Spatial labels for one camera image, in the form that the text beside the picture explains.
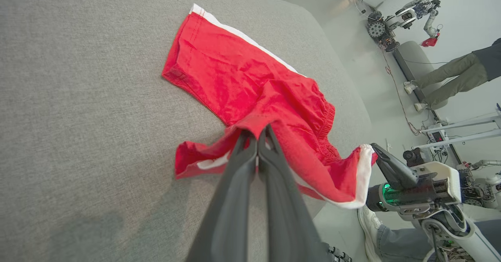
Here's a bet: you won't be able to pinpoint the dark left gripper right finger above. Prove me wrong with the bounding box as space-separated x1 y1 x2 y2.
256 124 333 262

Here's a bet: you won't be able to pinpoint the grey metal stand frame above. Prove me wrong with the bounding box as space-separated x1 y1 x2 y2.
420 104 501 150

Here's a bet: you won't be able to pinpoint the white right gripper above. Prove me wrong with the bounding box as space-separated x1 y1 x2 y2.
366 143 463 220

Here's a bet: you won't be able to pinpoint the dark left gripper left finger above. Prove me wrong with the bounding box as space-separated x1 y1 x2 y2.
186 130 259 262

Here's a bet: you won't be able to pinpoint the person in jeans, white shoe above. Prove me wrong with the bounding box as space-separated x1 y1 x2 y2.
357 205 435 262

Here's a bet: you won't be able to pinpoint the grey fabric sofa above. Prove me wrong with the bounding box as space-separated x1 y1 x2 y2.
0 0 372 262

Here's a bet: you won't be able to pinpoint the red shorts with white stripe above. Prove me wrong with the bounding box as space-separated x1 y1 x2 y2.
162 3 378 210

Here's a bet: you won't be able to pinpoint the person in olive trousers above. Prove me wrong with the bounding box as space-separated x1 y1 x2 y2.
403 38 501 112

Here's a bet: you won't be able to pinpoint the white grey background robot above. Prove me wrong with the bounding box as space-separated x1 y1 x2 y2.
366 0 443 53
456 160 501 212

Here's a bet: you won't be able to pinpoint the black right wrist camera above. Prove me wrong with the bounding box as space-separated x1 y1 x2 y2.
403 148 426 168

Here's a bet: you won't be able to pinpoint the device with red display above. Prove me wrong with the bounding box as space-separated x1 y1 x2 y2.
428 129 449 143

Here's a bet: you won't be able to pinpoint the red floor cable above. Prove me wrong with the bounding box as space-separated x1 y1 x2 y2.
382 45 422 136

